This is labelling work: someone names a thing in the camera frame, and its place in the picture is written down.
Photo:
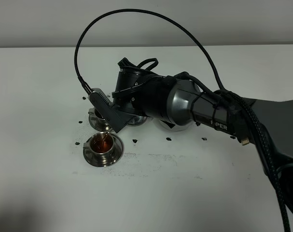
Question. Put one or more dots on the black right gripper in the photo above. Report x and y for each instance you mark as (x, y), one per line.
(138, 92)

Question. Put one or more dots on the stainless steel teapot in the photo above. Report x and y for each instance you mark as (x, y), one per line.
(135, 121)

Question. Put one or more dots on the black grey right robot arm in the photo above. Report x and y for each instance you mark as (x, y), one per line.
(181, 99)

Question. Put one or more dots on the steel teapot saucer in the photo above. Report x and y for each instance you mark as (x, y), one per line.
(173, 127)

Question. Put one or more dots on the far steel saucer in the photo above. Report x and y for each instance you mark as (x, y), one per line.
(98, 125)

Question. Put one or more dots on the far steel teacup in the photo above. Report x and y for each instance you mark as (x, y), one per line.
(95, 114)

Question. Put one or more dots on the steel teacup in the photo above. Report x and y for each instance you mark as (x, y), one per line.
(100, 144)
(95, 114)

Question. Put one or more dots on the near steel teacup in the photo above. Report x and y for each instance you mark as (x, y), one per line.
(100, 144)

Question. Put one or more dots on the near steel saucer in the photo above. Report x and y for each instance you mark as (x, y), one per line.
(106, 160)

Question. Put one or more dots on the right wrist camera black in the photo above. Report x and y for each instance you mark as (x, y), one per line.
(107, 111)

